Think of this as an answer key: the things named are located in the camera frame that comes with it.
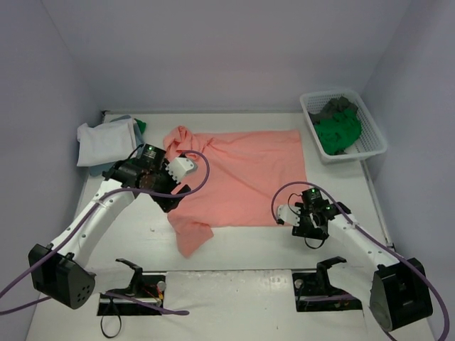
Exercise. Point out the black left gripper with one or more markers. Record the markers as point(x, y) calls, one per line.
point(169, 197)

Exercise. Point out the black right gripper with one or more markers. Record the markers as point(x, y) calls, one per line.
point(306, 231)

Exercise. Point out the white t shirt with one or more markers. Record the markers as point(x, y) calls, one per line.
point(105, 143)

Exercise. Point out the grey-blue t shirt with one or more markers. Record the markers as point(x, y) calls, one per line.
point(97, 170)

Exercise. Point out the pink t shirt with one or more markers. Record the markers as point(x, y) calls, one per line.
point(239, 174)

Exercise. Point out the white laundry basket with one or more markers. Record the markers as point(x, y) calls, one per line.
point(370, 143)

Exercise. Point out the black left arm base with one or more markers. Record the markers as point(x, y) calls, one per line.
point(147, 287)

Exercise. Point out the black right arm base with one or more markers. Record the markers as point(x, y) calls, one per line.
point(313, 291)

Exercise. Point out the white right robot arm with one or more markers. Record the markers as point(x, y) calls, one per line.
point(393, 290)

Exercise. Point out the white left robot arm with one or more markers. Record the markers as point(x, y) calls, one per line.
point(60, 268)

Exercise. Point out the dark green basket t shirt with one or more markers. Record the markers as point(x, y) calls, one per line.
point(339, 132)

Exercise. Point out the dark grey basket t shirt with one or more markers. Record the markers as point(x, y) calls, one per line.
point(332, 107)

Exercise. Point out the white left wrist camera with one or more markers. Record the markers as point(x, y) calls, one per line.
point(180, 167)

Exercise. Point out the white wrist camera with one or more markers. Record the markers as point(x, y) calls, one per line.
point(288, 214)
point(180, 167)

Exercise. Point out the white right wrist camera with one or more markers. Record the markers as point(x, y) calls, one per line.
point(288, 214)

